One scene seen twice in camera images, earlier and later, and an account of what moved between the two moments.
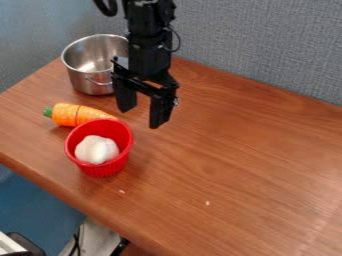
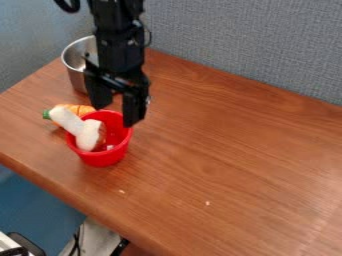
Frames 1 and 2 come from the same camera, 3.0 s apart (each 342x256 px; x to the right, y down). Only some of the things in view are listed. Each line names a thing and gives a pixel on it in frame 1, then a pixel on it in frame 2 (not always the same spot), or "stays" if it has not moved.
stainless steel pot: (87, 60) stays
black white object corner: (16, 245) stays
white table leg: (97, 240) stays
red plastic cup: (109, 128) → (118, 138)
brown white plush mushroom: (95, 149) → (89, 131)
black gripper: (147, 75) → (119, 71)
